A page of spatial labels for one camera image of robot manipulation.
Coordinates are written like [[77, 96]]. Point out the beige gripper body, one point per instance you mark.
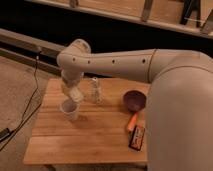
[[70, 79]]

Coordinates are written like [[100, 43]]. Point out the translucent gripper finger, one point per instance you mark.
[[80, 90], [67, 91]]

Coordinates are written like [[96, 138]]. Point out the white sponge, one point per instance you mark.
[[76, 95]]

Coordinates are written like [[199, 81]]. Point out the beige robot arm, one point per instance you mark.
[[179, 106]]

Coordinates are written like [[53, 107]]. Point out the white ceramic cup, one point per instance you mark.
[[70, 109]]

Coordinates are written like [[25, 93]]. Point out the clear glass bottle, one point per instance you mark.
[[96, 90]]

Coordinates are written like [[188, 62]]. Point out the wooden table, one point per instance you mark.
[[98, 135]]

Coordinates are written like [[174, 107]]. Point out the dark red bowl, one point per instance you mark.
[[134, 100]]

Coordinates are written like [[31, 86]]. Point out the orange marker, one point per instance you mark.
[[132, 122]]

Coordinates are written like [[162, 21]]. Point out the black rectangular box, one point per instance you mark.
[[136, 140]]

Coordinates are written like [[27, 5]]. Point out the black device on floor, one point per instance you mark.
[[4, 134]]

